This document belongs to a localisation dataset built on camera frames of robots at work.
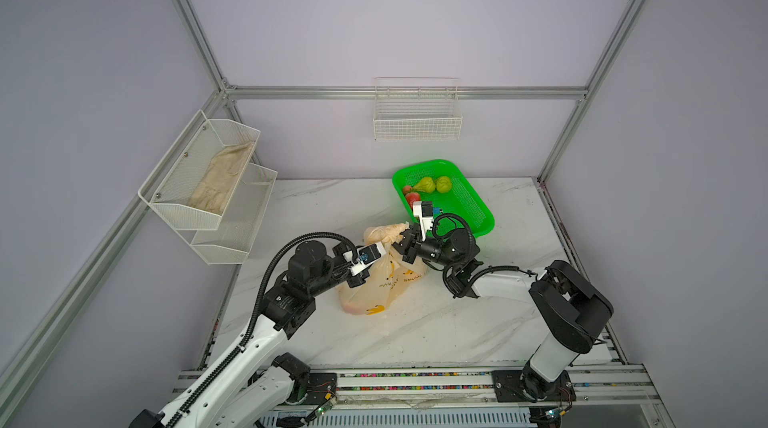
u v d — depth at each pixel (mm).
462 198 1077
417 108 948
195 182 775
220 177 804
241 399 543
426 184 1119
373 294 748
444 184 1119
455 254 651
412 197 1097
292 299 526
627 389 750
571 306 471
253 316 471
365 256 558
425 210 673
